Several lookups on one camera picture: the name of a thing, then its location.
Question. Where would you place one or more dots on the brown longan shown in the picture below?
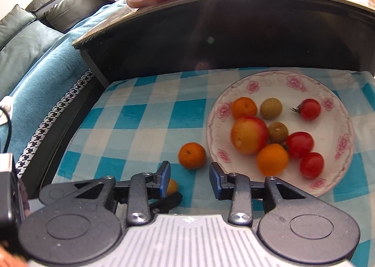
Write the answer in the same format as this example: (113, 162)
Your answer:
(271, 108)
(278, 132)

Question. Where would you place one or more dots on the white floral plate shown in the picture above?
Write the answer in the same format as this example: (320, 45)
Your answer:
(322, 132)

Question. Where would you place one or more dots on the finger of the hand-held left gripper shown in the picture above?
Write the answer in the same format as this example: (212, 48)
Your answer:
(168, 202)

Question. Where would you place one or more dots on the white crumpled cloth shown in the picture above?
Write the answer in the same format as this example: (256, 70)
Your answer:
(5, 105)

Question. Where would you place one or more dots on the blue white checked tablecloth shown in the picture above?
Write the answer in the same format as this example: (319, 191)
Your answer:
(140, 126)

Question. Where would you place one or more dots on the red cherry tomato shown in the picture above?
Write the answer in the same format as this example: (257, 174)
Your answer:
(311, 165)
(311, 109)

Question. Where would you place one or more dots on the orange mandarin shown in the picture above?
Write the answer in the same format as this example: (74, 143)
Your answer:
(244, 108)
(192, 155)
(272, 159)

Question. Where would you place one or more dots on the dark wooden coffee table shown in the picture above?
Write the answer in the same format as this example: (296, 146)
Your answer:
(234, 35)

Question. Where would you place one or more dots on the blue blanket with patterned trim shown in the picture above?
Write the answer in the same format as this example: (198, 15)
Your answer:
(44, 73)

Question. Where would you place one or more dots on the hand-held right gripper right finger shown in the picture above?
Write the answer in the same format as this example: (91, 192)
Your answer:
(214, 180)

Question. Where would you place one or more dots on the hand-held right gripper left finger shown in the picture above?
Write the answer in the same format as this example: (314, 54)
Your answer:
(165, 180)

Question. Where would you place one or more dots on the red yellow nectarine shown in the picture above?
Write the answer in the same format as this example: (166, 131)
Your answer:
(249, 135)

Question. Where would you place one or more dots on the small orange kumquat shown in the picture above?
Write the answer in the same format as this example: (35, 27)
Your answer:
(172, 186)

